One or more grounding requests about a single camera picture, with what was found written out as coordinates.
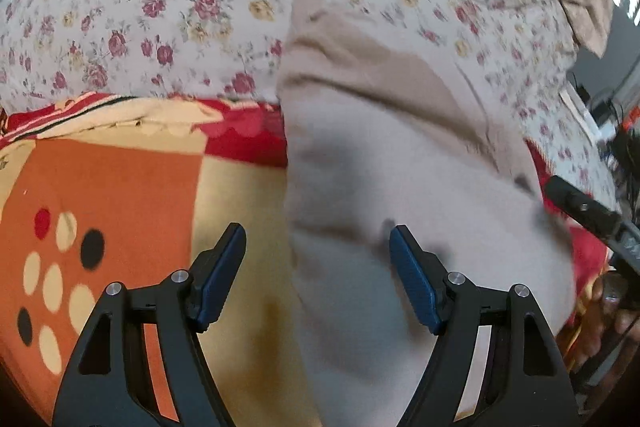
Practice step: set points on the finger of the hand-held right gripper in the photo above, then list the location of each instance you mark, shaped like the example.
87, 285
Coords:
582, 207

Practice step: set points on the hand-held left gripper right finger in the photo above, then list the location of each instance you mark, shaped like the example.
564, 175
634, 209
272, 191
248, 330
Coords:
412, 277

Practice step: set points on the orange yellow patterned blanket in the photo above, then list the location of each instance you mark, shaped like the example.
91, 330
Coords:
130, 217

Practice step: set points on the beige jacket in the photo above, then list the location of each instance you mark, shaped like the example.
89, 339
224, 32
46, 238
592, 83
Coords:
400, 167

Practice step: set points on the person's right hand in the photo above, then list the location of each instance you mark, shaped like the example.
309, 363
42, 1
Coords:
595, 312

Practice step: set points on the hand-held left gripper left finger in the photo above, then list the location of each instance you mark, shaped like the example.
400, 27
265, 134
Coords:
222, 277

